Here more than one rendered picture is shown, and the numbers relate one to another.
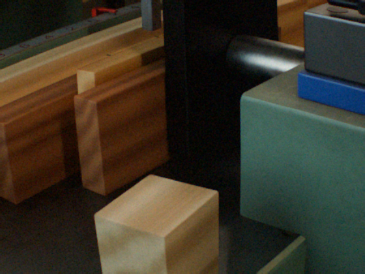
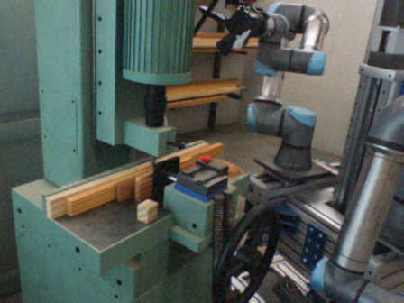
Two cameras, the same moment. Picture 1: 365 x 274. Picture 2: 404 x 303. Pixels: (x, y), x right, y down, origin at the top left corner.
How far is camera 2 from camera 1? 65 cm
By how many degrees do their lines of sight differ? 5
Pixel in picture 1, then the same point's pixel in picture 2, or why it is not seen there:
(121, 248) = (141, 210)
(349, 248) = (181, 216)
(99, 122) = (140, 188)
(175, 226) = (150, 207)
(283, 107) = (170, 189)
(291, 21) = (187, 164)
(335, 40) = (181, 179)
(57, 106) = (131, 183)
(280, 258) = (168, 215)
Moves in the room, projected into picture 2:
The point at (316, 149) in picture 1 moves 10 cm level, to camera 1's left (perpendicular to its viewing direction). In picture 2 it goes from (176, 197) to (134, 195)
